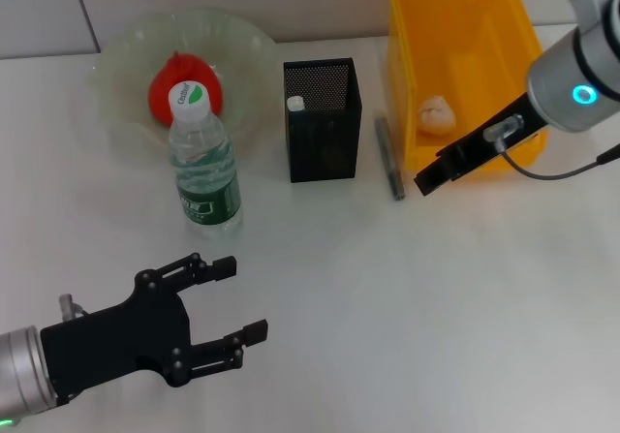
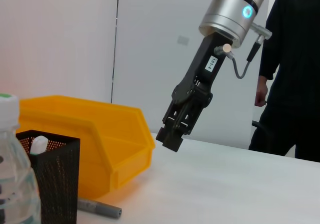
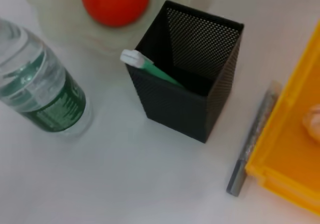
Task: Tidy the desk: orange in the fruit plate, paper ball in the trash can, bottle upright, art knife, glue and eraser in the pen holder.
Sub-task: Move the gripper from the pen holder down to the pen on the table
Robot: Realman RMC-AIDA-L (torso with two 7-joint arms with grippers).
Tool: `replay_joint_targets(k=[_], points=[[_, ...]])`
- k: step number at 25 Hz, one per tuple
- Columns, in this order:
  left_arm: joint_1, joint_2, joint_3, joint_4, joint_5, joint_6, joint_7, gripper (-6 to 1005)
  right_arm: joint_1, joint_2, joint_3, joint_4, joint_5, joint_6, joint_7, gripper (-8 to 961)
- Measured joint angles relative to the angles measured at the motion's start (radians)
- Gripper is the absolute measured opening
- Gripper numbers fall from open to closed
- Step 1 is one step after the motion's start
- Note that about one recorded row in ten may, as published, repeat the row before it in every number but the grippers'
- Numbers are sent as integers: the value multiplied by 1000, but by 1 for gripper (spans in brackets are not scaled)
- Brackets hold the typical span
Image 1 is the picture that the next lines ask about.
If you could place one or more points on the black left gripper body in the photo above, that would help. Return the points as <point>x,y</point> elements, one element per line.
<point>111,341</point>

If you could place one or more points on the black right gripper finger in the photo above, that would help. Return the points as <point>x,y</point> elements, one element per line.
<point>436,176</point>

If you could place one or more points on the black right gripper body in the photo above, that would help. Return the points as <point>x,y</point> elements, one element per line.
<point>504,135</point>

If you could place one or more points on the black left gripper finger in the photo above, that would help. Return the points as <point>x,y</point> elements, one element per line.
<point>223,348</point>
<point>203,268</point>

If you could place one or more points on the silver glitter pen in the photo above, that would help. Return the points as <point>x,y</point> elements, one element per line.
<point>390,157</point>

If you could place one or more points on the white paper ball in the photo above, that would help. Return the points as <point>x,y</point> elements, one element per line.
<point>436,115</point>

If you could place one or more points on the clear water bottle green label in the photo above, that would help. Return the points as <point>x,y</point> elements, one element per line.
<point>203,162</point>

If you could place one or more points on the yellow plastic storage bin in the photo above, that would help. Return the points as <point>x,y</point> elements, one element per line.
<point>484,26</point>

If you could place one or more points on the black mesh pen holder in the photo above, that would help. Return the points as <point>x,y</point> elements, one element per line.
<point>322,147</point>

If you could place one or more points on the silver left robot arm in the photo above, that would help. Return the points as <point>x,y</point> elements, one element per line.
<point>21,370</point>

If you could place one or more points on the red-orange fruit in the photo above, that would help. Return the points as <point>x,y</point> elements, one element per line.
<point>162,89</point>

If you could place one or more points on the translucent green glass plate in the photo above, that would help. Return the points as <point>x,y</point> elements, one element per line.
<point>126,65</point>

